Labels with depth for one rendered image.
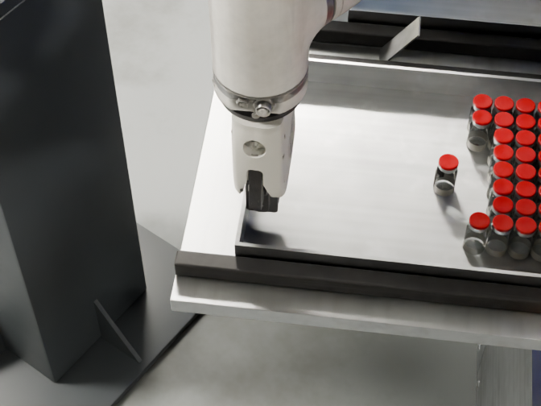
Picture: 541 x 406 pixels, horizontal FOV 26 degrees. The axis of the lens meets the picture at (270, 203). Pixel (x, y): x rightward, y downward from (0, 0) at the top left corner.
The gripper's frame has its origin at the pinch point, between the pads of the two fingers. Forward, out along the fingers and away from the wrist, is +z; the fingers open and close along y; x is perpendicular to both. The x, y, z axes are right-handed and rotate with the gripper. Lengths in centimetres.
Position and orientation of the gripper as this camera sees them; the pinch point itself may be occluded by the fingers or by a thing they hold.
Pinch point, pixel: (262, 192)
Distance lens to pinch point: 117.1
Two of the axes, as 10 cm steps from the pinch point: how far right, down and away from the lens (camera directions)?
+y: 1.2, -7.9, 6.0
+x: -9.9, -0.9, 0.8
